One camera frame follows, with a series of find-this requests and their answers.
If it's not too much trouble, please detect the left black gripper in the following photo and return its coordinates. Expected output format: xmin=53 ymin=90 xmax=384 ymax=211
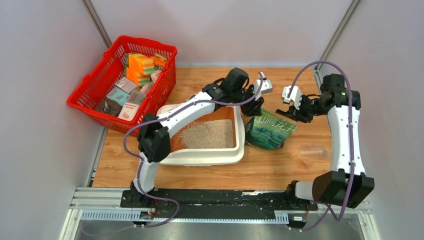
xmin=230 ymin=84 xmax=264 ymax=117

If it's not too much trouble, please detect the green cat litter bag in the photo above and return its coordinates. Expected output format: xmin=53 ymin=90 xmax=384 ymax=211
xmin=245 ymin=108 xmax=297 ymax=150

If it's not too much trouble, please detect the clear plastic scoop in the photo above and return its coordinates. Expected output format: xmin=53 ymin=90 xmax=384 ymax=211
xmin=298 ymin=145 xmax=331 ymax=160

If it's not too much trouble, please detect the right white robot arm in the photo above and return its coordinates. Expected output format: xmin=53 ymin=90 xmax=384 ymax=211
xmin=276 ymin=73 xmax=375 ymax=210

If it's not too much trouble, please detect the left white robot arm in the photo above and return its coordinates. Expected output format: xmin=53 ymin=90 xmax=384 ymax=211
xmin=133 ymin=67 xmax=267 ymax=208

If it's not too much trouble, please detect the white orange litter box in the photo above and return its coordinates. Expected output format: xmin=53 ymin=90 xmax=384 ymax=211
xmin=161 ymin=106 xmax=245 ymax=167

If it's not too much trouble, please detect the white pink sponge box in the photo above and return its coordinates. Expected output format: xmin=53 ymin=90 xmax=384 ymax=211
xmin=117 ymin=102 xmax=140 ymax=121

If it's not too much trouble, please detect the orange sponge pack lower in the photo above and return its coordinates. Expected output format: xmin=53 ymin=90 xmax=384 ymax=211
xmin=124 ymin=67 xmax=151 ymax=87

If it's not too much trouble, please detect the orange sponge pack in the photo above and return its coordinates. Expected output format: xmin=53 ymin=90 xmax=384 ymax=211
xmin=126 ymin=53 xmax=156 ymax=75
xmin=124 ymin=67 xmax=151 ymax=87

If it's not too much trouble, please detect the orange sponge pack upper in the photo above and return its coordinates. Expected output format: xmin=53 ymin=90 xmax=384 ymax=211
xmin=126 ymin=53 xmax=156 ymax=75

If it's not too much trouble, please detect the red plastic shopping basket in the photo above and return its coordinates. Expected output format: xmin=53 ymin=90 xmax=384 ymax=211
xmin=67 ymin=35 xmax=178 ymax=133

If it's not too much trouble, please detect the teal card package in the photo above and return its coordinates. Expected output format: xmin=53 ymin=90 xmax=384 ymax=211
xmin=106 ymin=87 xmax=130 ymax=107

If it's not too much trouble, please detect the brown round scrubber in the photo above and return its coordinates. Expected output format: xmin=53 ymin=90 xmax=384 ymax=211
xmin=95 ymin=98 xmax=122 ymax=117

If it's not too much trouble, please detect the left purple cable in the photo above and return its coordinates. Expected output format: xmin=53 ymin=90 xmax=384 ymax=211
xmin=122 ymin=72 xmax=264 ymax=229

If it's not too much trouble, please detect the purple cable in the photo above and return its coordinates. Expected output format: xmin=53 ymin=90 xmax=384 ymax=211
xmin=122 ymin=72 xmax=264 ymax=229
xmin=287 ymin=60 xmax=356 ymax=232

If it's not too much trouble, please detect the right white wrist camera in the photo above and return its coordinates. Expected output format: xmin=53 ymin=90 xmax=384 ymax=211
xmin=281 ymin=85 xmax=302 ymax=110

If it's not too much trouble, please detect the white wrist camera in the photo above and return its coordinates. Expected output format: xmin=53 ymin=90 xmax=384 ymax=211
xmin=281 ymin=85 xmax=302 ymax=110
xmin=253 ymin=72 xmax=273 ymax=100

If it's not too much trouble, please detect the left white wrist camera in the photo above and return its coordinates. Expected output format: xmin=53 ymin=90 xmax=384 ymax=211
xmin=253 ymin=72 xmax=273 ymax=100

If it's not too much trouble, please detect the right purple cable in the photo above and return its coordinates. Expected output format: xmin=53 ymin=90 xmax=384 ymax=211
xmin=287 ymin=60 xmax=356 ymax=232

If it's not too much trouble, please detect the black mounting base plate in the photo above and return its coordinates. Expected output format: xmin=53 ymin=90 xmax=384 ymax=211
xmin=120 ymin=188 xmax=318 ymax=220

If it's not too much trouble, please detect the aluminium frame rail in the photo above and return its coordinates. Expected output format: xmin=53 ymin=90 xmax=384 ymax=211
xmin=58 ymin=187 xmax=382 ymax=240

